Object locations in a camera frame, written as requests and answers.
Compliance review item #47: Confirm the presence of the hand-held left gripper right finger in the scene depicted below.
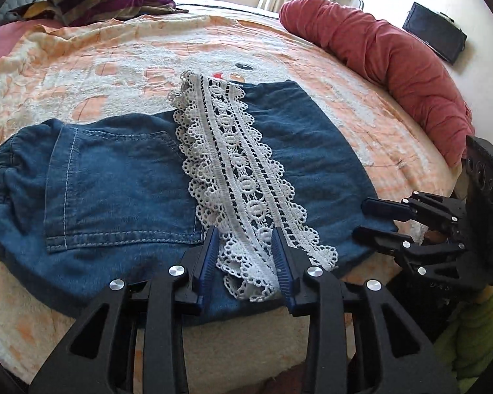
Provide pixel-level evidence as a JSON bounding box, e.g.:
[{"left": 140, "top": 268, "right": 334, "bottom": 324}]
[{"left": 271, "top": 228, "right": 461, "bottom": 394}]

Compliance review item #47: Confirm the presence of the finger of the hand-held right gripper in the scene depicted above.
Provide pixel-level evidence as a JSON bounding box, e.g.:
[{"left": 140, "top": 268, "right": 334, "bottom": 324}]
[
  {"left": 361, "top": 191, "right": 467, "bottom": 230},
  {"left": 352, "top": 226, "right": 467, "bottom": 280}
]

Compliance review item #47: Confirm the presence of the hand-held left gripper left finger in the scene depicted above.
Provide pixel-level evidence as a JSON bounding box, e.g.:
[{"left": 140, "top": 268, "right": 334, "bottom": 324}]
[{"left": 29, "top": 226, "right": 220, "bottom": 394}]

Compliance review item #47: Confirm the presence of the blue denim pants lace trim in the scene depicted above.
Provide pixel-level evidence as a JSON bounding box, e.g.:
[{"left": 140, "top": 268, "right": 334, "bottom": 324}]
[{"left": 0, "top": 71, "right": 399, "bottom": 328}]

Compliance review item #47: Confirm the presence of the green cloth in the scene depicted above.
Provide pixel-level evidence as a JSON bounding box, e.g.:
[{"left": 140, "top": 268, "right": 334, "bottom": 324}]
[{"left": 433, "top": 285, "right": 493, "bottom": 383}]

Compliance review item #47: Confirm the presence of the red bolster pillow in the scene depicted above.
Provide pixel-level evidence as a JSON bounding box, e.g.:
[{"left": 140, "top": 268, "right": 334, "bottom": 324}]
[{"left": 278, "top": 0, "right": 476, "bottom": 168}]

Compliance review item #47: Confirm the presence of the black flat bag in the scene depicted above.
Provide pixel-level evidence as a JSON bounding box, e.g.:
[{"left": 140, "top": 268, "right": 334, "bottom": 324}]
[{"left": 402, "top": 2, "right": 468, "bottom": 65}]

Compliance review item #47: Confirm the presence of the peach and white fleece blanket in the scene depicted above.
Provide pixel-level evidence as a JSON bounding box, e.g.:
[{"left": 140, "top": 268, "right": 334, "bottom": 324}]
[{"left": 0, "top": 4, "right": 461, "bottom": 380}]

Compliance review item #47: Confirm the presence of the pink quilted pillow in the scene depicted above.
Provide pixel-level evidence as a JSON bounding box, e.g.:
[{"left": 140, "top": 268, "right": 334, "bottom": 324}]
[{"left": 0, "top": 18, "right": 35, "bottom": 75}]

